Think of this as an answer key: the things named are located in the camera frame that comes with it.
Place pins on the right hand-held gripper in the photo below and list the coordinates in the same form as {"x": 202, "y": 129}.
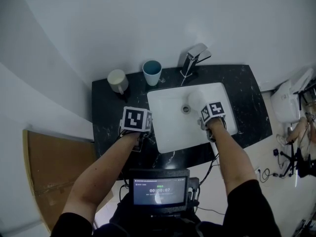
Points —
{"x": 216, "y": 108}

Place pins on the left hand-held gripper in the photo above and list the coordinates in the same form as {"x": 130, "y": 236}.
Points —
{"x": 133, "y": 118}

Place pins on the white sink basin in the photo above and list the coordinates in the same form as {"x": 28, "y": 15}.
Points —
{"x": 172, "y": 134}

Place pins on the person's right forearm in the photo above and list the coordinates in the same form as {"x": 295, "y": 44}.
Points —
{"x": 229, "y": 154}

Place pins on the person's left forearm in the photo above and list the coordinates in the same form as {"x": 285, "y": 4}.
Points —
{"x": 98, "y": 171}

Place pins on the metal sink drain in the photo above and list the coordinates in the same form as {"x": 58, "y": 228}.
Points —
{"x": 185, "y": 108}

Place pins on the black marble vanity counter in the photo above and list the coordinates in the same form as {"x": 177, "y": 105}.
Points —
{"x": 247, "y": 102}

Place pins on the grey mug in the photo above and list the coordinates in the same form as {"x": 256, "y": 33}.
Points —
{"x": 117, "y": 80}

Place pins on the white cup with teal inside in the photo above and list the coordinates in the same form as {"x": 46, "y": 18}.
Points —
{"x": 151, "y": 73}

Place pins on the chrome faucet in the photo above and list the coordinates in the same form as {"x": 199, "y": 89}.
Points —
{"x": 191, "y": 59}

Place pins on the white toilet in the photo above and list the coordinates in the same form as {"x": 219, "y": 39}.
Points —
{"x": 284, "y": 100}

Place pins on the black power adapter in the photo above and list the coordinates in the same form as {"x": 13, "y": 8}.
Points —
{"x": 276, "y": 152}

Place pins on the black chest-mounted monitor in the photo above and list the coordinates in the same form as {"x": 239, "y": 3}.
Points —
{"x": 159, "y": 190}

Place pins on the white power strip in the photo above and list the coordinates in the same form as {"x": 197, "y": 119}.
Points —
{"x": 259, "y": 173}

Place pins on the black office chair base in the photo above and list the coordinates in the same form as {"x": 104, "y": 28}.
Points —
{"x": 293, "y": 158}

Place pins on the brown cardboard box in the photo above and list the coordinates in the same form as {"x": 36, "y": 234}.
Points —
{"x": 54, "y": 167}

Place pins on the person's black shirt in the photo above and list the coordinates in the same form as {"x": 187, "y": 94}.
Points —
{"x": 249, "y": 213}

